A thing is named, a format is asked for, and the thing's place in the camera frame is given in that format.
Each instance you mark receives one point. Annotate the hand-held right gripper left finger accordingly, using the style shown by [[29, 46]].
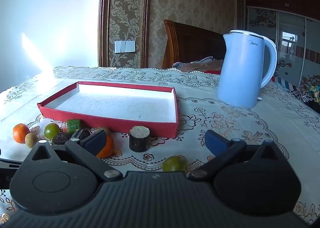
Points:
[[96, 141]]

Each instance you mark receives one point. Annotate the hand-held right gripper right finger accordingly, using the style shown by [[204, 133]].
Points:
[[215, 141]]

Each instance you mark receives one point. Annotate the dark sugarcane piece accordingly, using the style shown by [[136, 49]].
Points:
[[139, 140], [84, 133]]

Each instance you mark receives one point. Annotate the orange mandarin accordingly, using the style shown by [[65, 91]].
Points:
[[21, 132], [109, 148]]

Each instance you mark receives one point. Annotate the green cucumber piece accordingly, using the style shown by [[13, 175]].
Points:
[[73, 125]]

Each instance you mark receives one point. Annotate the dark water chestnut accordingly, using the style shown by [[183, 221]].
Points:
[[61, 139]]

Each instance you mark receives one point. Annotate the red cardboard tray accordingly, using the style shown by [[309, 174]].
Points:
[[112, 102]]

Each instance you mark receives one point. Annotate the tan longan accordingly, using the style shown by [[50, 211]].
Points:
[[31, 140]]

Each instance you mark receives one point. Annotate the green round fruit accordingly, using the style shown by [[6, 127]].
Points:
[[174, 164], [51, 130]]

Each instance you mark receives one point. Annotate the pinkish brown blanket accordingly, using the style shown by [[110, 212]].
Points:
[[200, 65]]

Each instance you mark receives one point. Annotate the light blue electric kettle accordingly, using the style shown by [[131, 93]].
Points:
[[240, 67]]

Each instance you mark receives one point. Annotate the red white blue striped cloth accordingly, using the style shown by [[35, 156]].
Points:
[[281, 82]]

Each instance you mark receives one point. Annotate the dark patterned cloth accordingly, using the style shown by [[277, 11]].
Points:
[[303, 96]]

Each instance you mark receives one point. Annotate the sliding door wardrobe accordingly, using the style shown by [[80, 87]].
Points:
[[287, 42]]

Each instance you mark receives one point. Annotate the white wall light switch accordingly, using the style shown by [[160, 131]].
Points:
[[125, 46]]

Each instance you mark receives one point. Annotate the ornate gold wall frame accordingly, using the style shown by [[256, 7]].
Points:
[[125, 17]]

